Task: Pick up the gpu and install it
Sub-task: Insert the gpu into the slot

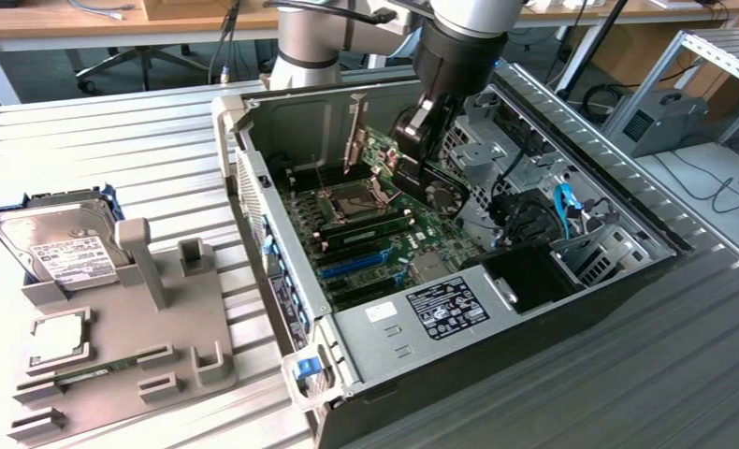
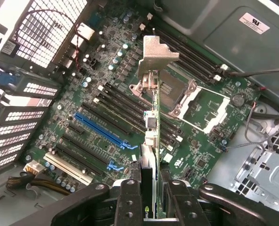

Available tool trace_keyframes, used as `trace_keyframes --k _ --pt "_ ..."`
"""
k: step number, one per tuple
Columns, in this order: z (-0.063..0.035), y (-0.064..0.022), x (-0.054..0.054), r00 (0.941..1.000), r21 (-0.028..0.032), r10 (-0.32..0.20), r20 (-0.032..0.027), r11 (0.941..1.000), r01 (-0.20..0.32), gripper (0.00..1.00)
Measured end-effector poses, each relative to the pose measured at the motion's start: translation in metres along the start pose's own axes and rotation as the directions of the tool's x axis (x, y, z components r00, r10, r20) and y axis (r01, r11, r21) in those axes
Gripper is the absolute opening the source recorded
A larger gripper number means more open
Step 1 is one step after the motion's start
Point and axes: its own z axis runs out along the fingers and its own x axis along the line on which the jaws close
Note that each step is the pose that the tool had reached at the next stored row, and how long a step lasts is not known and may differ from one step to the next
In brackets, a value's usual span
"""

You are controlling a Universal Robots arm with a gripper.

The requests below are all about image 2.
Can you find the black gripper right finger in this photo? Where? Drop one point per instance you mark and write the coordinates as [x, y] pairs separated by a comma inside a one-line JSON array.
[[189, 207]]

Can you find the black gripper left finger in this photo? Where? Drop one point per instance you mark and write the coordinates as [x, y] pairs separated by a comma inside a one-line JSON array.
[[127, 207]]

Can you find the green Dell motherboard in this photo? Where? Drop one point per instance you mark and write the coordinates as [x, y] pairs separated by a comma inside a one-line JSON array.
[[200, 147]]

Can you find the white PCI expansion slot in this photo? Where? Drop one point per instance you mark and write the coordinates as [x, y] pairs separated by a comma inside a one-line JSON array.
[[68, 169]]

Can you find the blue expansion slot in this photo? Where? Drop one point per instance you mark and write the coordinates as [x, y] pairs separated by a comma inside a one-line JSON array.
[[97, 128]]

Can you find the perforated metal drive cage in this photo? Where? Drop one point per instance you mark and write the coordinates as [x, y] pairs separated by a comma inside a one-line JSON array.
[[266, 169]]

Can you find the short black expansion slot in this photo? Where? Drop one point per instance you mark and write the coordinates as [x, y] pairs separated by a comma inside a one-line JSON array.
[[76, 128]]

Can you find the white motherboard power connector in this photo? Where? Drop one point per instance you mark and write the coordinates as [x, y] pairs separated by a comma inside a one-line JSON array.
[[34, 167]]

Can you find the metal socket cover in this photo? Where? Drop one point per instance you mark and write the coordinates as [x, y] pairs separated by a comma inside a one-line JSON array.
[[222, 110]]

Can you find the coin cell battery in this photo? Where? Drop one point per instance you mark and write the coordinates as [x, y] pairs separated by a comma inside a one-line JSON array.
[[238, 99]]

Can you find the CPU socket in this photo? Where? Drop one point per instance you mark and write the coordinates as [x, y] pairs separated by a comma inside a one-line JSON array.
[[172, 89]]

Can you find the open black silver PC case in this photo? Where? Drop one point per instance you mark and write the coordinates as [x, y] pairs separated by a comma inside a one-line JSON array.
[[200, 23]]

